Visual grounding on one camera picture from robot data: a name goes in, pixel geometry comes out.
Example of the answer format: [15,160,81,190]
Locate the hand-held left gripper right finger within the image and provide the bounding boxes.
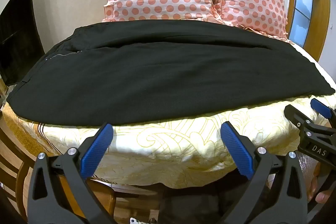
[220,121,309,224]

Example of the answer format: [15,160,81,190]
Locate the yellow patterned bed sheet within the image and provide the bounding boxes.
[1,39,336,189]

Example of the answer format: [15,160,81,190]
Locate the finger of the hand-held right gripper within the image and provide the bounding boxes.
[284,105,319,135]
[310,98,336,122]

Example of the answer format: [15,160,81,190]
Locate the wooden window frame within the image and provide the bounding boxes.
[273,0,332,62]

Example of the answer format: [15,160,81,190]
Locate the wooden chair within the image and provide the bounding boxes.
[0,109,116,224]

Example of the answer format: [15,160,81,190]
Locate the black flat screen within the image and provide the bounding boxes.
[0,0,45,86]

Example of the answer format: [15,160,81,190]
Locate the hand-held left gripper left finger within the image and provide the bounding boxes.
[28,123,114,224]

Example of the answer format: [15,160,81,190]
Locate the black pants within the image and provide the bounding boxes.
[6,20,335,126]

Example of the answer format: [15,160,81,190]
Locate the person's right hand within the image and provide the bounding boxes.
[307,160,336,204]

